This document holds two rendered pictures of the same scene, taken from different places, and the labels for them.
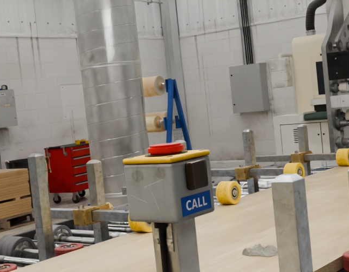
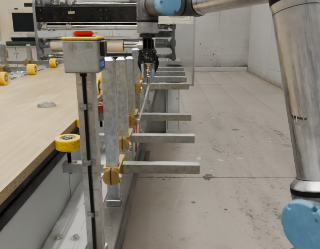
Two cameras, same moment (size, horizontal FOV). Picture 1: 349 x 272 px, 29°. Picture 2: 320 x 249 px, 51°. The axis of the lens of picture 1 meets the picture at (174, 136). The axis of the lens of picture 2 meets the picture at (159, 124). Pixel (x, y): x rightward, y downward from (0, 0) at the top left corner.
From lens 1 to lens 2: 0.33 m
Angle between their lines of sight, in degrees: 39
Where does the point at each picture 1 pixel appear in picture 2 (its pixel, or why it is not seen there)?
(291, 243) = (110, 91)
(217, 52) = not seen: outside the picture
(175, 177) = (98, 48)
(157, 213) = (85, 68)
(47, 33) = not seen: outside the picture
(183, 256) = (94, 91)
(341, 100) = (43, 33)
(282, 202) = (107, 70)
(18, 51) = not seen: outside the picture
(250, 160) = (4, 62)
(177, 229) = (92, 77)
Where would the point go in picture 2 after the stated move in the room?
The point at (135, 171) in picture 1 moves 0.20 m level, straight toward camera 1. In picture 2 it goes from (70, 44) to (132, 49)
